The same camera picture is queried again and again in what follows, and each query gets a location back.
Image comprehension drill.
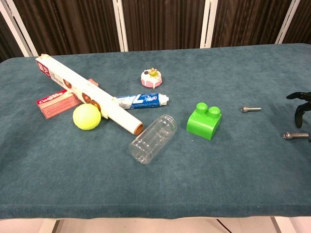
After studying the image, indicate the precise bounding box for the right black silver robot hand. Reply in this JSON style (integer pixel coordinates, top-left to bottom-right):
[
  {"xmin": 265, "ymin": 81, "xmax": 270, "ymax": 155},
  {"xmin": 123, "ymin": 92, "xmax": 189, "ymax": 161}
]
[{"xmin": 286, "ymin": 91, "xmax": 311, "ymax": 129}]

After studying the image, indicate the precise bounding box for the green building block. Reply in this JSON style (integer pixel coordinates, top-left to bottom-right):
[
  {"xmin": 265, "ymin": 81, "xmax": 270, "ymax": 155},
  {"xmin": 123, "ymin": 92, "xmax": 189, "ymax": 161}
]
[{"xmin": 186, "ymin": 102, "xmax": 222, "ymax": 140}]

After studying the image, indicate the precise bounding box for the blue white toothpaste tube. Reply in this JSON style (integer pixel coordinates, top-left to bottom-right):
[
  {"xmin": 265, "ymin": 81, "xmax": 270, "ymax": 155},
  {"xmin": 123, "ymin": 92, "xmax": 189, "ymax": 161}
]
[{"xmin": 115, "ymin": 93, "xmax": 170, "ymax": 110}]

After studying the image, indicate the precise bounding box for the teal tablecloth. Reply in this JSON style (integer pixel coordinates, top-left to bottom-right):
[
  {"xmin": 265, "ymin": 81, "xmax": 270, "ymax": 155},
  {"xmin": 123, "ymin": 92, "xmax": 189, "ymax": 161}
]
[{"xmin": 0, "ymin": 43, "xmax": 311, "ymax": 220}]

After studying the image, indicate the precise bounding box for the yellow green ball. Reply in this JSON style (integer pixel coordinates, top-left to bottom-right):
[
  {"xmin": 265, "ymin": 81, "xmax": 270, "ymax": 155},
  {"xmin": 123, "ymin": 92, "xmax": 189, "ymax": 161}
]
[{"xmin": 72, "ymin": 103, "xmax": 102, "ymax": 131}]

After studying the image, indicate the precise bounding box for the long white cling film box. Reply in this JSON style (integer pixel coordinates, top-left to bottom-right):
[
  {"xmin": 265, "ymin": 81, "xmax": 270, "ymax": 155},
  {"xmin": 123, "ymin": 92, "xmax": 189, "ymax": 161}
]
[{"xmin": 35, "ymin": 53, "xmax": 144, "ymax": 135}]

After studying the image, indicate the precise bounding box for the red Colgate toothpaste box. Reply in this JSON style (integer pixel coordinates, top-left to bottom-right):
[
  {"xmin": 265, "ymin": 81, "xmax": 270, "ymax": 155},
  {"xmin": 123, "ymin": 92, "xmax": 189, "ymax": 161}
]
[{"xmin": 36, "ymin": 78, "xmax": 99, "ymax": 119}]

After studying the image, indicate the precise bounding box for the white frame post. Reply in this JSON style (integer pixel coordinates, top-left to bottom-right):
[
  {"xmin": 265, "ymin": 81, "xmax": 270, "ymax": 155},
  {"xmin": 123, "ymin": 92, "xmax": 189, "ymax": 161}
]
[
  {"xmin": 200, "ymin": 0, "xmax": 219, "ymax": 49},
  {"xmin": 112, "ymin": 0, "xmax": 129, "ymax": 52},
  {"xmin": 0, "ymin": 0, "xmax": 39, "ymax": 57},
  {"xmin": 275, "ymin": 0, "xmax": 301, "ymax": 45}
]

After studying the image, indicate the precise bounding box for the thin black cable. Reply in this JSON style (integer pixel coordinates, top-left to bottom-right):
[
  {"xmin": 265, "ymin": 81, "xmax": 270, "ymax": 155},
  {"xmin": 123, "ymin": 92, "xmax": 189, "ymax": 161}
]
[{"xmin": 216, "ymin": 218, "xmax": 231, "ymax": 233}]

